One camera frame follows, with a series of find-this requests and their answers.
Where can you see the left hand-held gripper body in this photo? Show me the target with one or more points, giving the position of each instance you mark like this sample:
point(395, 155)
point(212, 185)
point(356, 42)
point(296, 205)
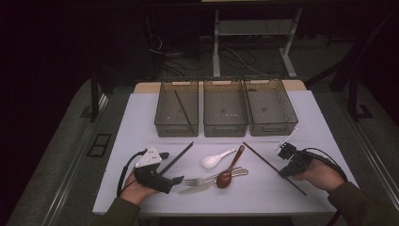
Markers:
point(152, 179)

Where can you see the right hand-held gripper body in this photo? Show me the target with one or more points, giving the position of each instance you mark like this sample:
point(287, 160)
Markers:
point(301, 163)

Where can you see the white ceramic spoon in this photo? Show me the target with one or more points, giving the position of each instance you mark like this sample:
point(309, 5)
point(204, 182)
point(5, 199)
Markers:
point(209, 162)

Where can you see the brown wooden spoon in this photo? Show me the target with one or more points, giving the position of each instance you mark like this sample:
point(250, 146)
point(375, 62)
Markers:
point(223, 180)

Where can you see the clear brown plastic bin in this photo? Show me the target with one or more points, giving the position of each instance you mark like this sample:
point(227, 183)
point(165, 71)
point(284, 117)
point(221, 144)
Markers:
point(225, 109)
point(269, 109)
point(169, 109)

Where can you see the person's left hand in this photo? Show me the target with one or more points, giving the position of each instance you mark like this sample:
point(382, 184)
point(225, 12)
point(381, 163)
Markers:
point(135, 193)

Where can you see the person's right hand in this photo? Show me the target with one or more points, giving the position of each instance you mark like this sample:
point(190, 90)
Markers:
point(324, 177)

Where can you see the silver metal fork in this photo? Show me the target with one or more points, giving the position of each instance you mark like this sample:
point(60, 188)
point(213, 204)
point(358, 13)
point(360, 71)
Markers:
point(196, 181)

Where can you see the white table cover sheet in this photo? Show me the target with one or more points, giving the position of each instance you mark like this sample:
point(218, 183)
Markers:
point(247, 201)

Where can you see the black metal stand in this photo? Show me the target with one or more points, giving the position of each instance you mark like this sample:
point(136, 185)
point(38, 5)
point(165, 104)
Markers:
point(353, 100)
point(94, 100)

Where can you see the white metal stand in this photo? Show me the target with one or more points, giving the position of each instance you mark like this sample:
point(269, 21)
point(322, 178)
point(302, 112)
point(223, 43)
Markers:
point(215, 47)

